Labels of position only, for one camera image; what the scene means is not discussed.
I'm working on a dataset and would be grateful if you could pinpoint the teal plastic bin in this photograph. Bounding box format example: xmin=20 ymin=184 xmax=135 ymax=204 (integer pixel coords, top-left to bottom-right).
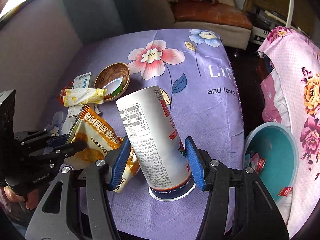
xmin=244 ymin=122 xmax=299 ymax=204

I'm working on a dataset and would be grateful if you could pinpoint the pink floral blanket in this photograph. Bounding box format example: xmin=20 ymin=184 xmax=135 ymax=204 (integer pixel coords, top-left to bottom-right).
xmin=257 ymin=26 xmax=320 ymax=233

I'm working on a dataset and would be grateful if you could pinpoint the white paper receipt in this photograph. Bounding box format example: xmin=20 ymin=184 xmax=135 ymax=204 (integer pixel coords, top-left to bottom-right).
xmin=61 ymin=104 xmax=87 ymax=135

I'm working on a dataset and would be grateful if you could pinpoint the purple floral bedsheet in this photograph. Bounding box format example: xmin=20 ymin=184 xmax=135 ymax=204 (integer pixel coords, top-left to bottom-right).
xmin=37 ymin=29 xmax=244 ymax=235

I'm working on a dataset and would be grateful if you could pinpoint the orange seat cushion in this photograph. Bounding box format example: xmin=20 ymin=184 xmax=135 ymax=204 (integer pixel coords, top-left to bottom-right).
xmin=174 ymin=0 xmax=253 ymax=29

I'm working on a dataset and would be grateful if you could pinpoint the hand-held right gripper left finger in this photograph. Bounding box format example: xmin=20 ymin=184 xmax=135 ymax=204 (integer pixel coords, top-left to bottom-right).
xmin=25 ymin=136 xmax=132 ymax=240

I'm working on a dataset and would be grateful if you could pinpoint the white paper canister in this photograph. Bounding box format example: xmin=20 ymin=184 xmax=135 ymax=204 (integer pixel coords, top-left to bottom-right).
xmin=116 ymin=85 xmax=196 ymax=202

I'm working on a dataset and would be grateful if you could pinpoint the red orange packet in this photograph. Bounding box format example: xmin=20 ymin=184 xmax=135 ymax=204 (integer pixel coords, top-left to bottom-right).
xmin=57 ymin=82 xmax=74 ymax=105

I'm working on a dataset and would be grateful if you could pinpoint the coconut shell bowl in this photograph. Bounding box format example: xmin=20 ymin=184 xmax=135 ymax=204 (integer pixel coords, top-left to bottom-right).
xmin=94 ymin=62 xmax=131 ymax=102

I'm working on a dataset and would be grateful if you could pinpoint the green jelly cup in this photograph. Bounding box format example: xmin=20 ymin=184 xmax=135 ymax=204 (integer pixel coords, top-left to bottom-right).
xmin=102 ymin=76 xmax=128 ymax=98

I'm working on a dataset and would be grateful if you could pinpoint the grey blue curtain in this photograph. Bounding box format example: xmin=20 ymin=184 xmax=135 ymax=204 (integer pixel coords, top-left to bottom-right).
xmin=60 ymin=0 xmax=125 ymax=53

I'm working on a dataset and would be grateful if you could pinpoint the white pole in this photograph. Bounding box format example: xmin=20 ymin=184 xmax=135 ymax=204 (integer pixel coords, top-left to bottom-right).
xmin=286 ymin=0 xmax=300 ymax=29

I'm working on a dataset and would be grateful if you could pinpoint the red snack wrapper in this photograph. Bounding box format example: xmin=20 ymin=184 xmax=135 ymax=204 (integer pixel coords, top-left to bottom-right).
xmin=250 ymin=152 xmax=267 ymax=174

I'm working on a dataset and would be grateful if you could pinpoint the yellow wrapper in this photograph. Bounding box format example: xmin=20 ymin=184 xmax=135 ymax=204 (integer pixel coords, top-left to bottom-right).
xmin=62 ymin=88 xmax=105 ymax=107

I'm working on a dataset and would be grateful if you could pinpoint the orange snack packet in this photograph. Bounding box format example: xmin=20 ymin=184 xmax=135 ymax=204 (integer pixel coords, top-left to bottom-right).
xmin=65 ymin=105 xmax=141 ymax=193

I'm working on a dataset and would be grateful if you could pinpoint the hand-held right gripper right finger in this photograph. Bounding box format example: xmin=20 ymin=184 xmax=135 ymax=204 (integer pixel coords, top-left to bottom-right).
xmin=184 ymin=136 xmax=290 ymax=240

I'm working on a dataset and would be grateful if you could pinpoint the black side table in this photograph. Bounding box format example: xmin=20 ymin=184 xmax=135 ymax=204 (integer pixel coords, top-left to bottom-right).
xmin=251 ymin=4 xmax=308 ymax=44

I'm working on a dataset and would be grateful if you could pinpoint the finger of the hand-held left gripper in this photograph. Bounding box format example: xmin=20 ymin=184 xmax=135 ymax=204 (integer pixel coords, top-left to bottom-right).
xmin=37 ymin=140 xmax=87 ymax=167
xmin=15 ymin=129 xmax=70 ymax=147

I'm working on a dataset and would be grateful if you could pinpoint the beige sofa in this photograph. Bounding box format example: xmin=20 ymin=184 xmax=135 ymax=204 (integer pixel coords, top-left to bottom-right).
xmin=135 ymin=0 xmax=253 ymax=50

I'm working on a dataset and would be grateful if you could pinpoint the person's left hand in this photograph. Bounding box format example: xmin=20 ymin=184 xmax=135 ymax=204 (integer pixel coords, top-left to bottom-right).
xmin=0 ymin=187 xmax=40 ymax=210

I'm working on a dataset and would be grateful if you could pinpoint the white paper label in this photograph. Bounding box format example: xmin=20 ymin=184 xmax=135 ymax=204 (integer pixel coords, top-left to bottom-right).
xmin=73 ymin=72 xmax=97 ymax=90

